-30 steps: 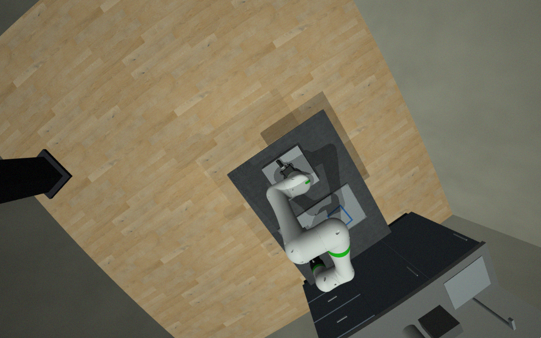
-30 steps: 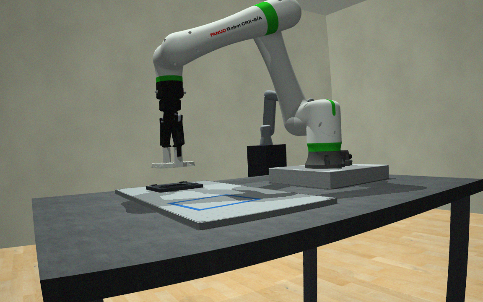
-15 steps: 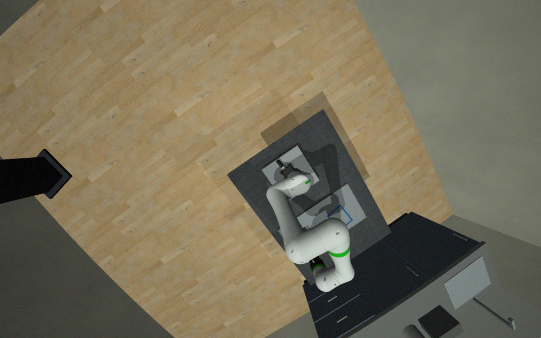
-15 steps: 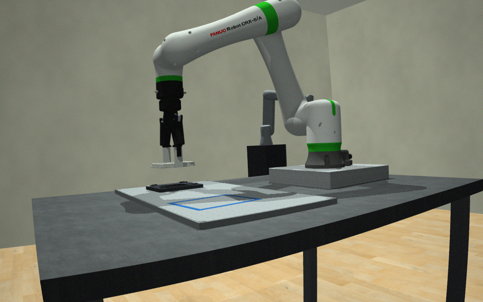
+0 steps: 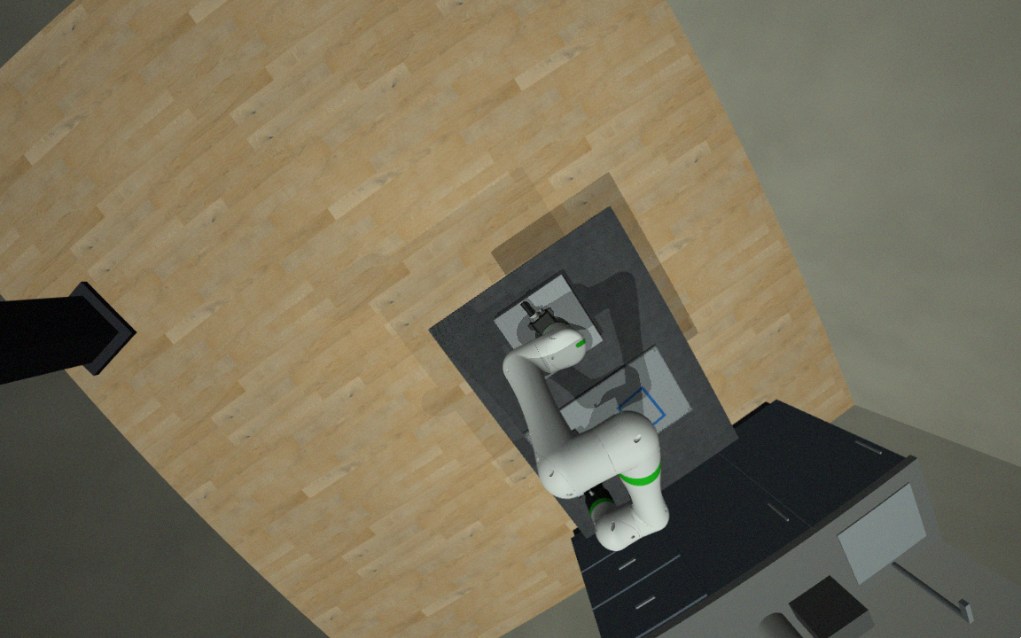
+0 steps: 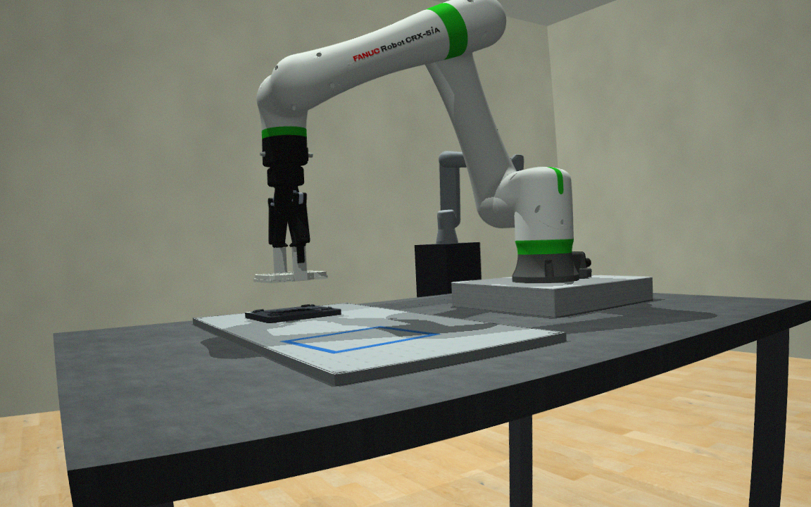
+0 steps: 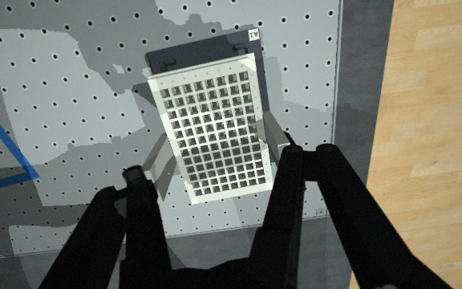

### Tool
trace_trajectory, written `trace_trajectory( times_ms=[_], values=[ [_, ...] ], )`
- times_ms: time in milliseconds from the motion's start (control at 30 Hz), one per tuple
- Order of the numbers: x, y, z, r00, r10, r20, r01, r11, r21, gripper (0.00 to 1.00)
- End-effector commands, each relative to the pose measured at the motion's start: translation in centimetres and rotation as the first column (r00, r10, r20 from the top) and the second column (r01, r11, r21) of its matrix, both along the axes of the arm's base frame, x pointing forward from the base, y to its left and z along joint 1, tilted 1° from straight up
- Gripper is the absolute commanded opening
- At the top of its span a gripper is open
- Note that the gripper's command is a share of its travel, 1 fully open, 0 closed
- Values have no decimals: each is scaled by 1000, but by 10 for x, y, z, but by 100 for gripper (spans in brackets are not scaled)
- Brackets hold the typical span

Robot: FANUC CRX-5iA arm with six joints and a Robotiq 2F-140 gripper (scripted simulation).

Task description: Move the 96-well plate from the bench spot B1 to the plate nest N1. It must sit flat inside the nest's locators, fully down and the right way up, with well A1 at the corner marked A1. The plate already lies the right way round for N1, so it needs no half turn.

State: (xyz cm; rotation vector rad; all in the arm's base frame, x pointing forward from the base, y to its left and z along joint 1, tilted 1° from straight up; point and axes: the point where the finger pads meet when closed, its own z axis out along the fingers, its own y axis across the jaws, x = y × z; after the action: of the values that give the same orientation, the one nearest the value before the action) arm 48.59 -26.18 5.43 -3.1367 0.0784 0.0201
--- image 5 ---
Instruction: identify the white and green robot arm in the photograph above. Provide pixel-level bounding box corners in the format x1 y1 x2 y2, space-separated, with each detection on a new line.
503 302 669 551

